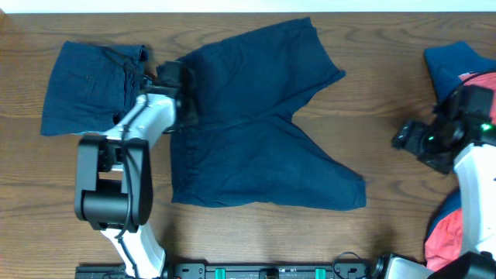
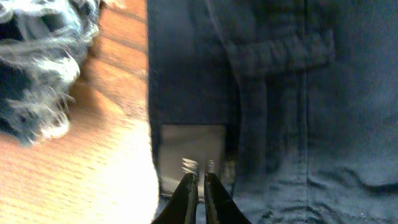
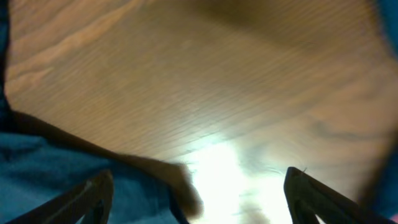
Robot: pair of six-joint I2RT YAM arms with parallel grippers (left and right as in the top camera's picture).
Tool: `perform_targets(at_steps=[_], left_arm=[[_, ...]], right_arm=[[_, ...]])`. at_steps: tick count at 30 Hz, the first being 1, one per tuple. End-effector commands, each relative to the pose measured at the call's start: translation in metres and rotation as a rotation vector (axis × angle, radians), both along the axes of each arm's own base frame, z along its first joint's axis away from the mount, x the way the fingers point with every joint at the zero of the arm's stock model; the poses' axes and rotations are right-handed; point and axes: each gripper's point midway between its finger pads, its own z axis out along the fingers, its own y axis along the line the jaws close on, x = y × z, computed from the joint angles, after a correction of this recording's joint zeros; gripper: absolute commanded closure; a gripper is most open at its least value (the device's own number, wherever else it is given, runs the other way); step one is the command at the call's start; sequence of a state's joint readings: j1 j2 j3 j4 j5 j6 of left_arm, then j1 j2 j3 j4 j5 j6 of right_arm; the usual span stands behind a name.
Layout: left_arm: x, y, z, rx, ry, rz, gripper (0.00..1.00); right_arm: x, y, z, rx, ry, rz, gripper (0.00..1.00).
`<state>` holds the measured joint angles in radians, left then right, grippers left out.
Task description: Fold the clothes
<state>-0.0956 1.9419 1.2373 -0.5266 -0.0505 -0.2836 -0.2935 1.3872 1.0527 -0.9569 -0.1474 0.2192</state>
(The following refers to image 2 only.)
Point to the navy blue shorts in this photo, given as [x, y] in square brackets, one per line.
[295, 102]

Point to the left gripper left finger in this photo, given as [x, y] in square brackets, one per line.
[182, 206]

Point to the folded frayed denim shorts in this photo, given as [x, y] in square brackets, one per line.
[43, 44]

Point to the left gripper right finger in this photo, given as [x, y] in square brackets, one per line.
[220, 207]

